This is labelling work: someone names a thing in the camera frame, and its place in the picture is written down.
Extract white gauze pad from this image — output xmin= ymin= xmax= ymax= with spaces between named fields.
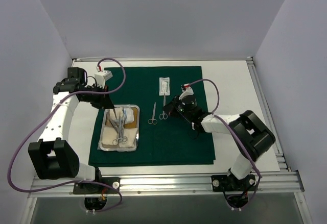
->
xmin=100 ymin=127 xmax=138 ymax=149

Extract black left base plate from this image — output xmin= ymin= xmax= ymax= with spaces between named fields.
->
xmin=73 ymin=177 xmax=121 ymax=195

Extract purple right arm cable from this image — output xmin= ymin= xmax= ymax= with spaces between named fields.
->
xmin=182 ymin=79 xmax=263 ymax=208

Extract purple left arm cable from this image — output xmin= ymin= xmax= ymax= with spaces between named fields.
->
xmin=7 ymin=58 xmax=126 ymax=212

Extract steel scissors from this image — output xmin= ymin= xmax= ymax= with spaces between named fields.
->
xmin=159 ymin=94 xmax=168 ymax=120
xmin=148 ymin=102 xmax=157 ymax=125

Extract aluminium right side rail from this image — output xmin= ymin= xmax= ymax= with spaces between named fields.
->
xmin=246 ymin=57 xmax=291 ymax=171

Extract aluminium rail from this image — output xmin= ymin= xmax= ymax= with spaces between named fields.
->
xmin=28 ymin=171 xmax=305 ymax=197
xmin=246 ymin=57 xmax=291 ymax=171

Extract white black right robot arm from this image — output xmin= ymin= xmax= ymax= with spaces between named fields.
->
xmin=163 ymin=95 xmax=276 ymax=190

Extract aluminium front rail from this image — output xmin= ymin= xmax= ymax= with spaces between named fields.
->
xmin=28 ymin=171 xmax=305 ymax=197

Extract dark green surgical cloth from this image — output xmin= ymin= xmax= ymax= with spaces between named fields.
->
xmin=88 ymin=66 xmax=216 ymax=167

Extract blue striped gauze packet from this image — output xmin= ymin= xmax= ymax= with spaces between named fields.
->
xmin=121 ymin=107 xmax=134 ymax=124

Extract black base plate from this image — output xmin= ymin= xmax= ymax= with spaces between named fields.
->
xmin=73 ymin=177 xmax=121 ymax=195
xmin=211 ymin=175 xmax=256 ymax=192

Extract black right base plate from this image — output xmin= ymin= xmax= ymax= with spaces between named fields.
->
xmin=211 ymin=175 xmax=256 ymax=192

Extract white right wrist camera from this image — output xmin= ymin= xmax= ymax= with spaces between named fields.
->
xmin=179 ymin=84 xmax=194 ymax=100

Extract stainless steel instrument tray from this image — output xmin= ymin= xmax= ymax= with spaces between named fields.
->
xmin=98 ymin=105 xmax=140 ymax=152

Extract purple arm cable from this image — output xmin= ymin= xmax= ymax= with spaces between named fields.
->
xmin=7 ymin=58 xmax=126 ymax=212
xmin=182 ymin=79 xmax=263 ymax=208

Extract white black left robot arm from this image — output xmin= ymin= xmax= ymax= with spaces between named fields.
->
xmin=28 ymin=67 xmax=114 ymax=193

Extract white suture packet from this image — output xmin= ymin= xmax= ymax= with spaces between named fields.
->
xmin=159 ymin=77 xmax=170 ymax=96

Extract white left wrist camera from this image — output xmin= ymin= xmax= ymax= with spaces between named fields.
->
xmin=94 ymin=70 xmax=113 ymax=88

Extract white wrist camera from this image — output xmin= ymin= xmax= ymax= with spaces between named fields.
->
xmin=179 ymin=84 xmax=194 ymax=100
xmin=94 ymin=70 xmax=113 ymax=88

